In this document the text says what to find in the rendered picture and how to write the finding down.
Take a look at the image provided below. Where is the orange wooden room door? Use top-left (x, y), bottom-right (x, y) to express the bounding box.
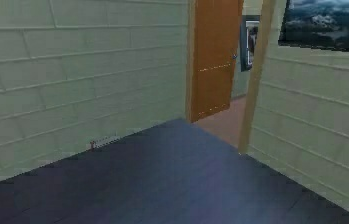
top-left (190, 0), bottom-right (245, 123)

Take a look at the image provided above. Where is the dark landscape framed picture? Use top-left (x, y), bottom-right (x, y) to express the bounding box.
top-left (278, 0), bottom-right (349, 54)

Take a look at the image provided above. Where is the blue framed wall picture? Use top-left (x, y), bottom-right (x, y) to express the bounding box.
top-left (239, 14), bottom-right (261, 73)

